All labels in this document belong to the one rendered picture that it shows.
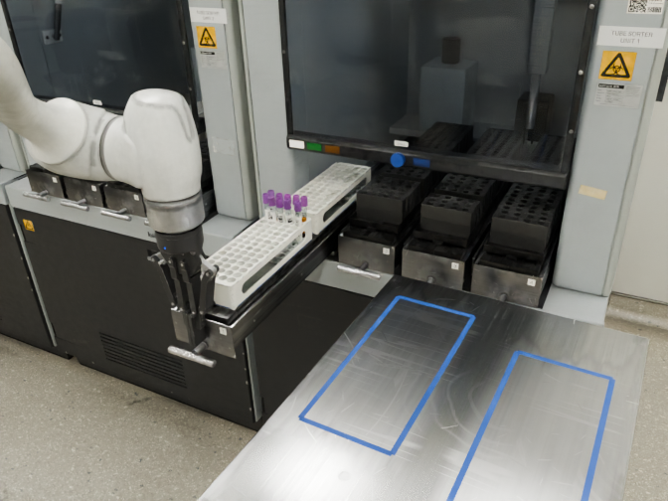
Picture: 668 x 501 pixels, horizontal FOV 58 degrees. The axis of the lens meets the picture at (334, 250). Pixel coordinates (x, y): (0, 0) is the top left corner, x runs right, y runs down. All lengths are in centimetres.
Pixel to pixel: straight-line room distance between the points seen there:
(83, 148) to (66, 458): 132
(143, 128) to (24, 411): 158
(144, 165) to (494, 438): 62
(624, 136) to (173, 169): 77
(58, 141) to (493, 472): 75
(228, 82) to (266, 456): 91
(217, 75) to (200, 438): 113
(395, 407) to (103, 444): 137
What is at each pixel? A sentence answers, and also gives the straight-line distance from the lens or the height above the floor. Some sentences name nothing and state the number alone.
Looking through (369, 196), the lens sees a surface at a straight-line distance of 136.
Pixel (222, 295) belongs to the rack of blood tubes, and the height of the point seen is 84.
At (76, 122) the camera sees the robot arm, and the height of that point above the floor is 118.
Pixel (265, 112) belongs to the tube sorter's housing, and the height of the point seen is 103.
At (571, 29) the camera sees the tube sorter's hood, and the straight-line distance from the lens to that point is 116.
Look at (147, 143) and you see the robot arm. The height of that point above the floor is 116.
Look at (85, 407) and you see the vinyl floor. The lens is 227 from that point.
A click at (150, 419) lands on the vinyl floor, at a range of 215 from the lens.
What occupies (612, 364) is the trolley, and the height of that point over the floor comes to 82.
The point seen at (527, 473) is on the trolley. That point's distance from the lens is 84.
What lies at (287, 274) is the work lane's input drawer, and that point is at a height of 80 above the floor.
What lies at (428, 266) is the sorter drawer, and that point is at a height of 78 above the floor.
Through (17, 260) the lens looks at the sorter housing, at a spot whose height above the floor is 46.
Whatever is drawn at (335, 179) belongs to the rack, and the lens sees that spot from 149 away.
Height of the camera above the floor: 144
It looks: 29 degrees down
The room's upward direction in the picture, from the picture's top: 2 degrees counter-clockwise
